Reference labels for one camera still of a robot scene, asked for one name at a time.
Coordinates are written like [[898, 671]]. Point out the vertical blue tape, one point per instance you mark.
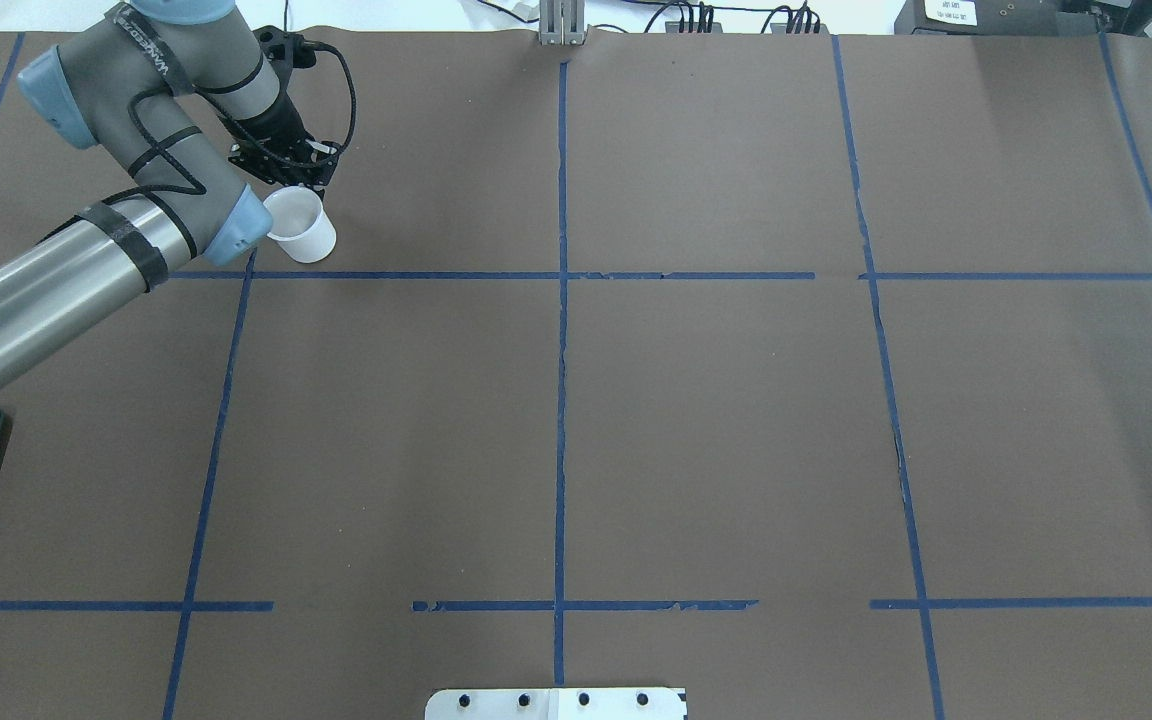
[[563, 293], [921, 604], [189, 598]]

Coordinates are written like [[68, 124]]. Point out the white metal mounting plate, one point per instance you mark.
[[559, 703]]

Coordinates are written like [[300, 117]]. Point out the black box with label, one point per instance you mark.
[[997, 18]]

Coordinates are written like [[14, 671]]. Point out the black cable connectors right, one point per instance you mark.
[[790, 19]]

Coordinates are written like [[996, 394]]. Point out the right vertical blue tape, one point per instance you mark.
[[921, 604]]

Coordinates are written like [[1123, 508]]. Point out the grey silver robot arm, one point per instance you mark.
[[193, 104]]

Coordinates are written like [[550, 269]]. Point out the upper horizontal blue tape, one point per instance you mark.
[[705, 276]]

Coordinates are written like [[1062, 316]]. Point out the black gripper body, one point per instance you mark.
[[279, 124]]

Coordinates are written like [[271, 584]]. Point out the black cable connectors left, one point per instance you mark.
[[697, 18]]

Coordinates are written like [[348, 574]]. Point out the centre vertical blue tape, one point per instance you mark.
[[563, 293]]

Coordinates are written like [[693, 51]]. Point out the white paper cup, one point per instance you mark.
[[300, 225]]

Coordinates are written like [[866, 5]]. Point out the black cable connectors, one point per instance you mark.
[[697, 18], [790, 19]]

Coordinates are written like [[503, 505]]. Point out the left vertical blue tape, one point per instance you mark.
[[189, 598]]

